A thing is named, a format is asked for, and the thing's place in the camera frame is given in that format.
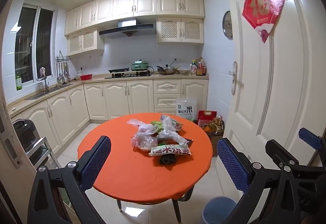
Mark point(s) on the gas stove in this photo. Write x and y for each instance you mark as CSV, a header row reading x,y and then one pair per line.
x,y
130,75

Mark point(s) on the shallow metal dish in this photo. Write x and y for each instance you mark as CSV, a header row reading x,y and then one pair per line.
x,y
183,71

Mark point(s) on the clear white rice bag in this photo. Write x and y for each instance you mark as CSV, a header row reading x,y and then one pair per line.
x,y
187,109

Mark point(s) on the black range hood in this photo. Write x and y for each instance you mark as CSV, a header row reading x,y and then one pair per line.
x,y
127,28

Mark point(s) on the large cardboard box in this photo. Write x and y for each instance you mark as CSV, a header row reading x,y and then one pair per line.
x,y
216,143

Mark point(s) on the round metal wall disc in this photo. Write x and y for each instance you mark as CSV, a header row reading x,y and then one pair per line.
x,y
227,25

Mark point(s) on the steel wok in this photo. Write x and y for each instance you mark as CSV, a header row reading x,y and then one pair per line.
x,y
166,70

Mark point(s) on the red paper door decoration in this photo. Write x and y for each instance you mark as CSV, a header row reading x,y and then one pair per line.
x,y
262,7

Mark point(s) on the black round appliance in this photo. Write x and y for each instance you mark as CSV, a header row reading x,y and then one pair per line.
x,y
24,133

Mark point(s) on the dark brown wrapper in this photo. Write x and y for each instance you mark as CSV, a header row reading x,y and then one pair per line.
x,y
189,141

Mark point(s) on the steel sink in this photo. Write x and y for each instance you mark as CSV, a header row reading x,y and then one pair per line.
x,y
54,89

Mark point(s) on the clear bag with pink contents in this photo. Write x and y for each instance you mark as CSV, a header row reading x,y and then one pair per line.
x,y
144,141

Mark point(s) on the round orange table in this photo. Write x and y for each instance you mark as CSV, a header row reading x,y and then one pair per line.
x,y
142,183

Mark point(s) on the lime green snack packet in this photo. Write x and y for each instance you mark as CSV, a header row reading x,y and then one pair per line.
x,y
157,126

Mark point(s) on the cluster of condiment bottles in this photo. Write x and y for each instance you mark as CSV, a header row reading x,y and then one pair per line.
x,y
199,67

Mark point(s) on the cream upper wall cabinets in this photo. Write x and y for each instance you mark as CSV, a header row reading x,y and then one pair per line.
x,y
142,2

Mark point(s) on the black plastic bag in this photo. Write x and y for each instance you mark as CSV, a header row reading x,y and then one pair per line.
x,y
166,159

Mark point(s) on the red plastic basin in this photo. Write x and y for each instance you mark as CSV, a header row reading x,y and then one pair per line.
x,y
86,77

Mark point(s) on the blue white drink carton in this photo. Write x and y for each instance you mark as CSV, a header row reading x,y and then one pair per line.
x,y
177,124

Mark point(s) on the utensil rack with ladles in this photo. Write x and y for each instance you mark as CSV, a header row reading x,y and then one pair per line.
x,y
63,68

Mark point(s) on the kitchen window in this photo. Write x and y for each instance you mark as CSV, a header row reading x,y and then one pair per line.
x,y
34,43

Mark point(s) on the cream base kitchen cabinets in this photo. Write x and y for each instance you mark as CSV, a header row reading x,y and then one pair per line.
x,y
114,99

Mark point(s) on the white panel door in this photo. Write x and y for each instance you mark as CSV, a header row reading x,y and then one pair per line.
x,y
267,86

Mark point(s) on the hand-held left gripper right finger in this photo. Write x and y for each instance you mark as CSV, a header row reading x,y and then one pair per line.
x,y
233,165

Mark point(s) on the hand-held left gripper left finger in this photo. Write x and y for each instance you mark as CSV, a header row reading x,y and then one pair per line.
x,y
98,160

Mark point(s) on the black griddle pan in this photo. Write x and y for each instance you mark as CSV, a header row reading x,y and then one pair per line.
x,y
119,70

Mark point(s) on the green electric cooking pot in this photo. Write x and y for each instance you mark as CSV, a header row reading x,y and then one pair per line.
x,y
140,66

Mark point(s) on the long white food packet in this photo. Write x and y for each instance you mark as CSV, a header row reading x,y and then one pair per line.
x,y
170,151

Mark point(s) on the pink cloth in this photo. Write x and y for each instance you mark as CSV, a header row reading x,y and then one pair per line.
x,y
42,71

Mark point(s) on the green glass bottle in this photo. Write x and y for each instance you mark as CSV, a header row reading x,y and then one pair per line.
x,y
18,82

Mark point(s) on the green patterned floor mat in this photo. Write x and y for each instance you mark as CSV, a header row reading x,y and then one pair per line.
x,y
66,197

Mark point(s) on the round dining table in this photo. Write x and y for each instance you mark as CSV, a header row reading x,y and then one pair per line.
x,y
177,211

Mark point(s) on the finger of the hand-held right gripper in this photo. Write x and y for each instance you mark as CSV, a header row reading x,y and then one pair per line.
x,y
309,137
285,154

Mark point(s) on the metal step stool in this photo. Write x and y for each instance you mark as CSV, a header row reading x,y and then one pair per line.
x,y
42,151

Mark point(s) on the red gift box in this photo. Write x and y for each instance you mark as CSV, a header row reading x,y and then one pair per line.
x,y
206,117

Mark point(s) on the blue ribbed waste bin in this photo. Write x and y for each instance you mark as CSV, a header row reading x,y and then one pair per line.
x,y
216,211

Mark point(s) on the steel faucet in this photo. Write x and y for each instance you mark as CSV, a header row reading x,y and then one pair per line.
x,y
46,85

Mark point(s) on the clear plastic bag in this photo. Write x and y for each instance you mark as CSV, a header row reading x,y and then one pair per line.
x,y
137,124
171,135

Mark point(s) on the lattice door wall cabinet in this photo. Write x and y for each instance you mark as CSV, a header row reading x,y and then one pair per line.
x,y
180,30
85,42

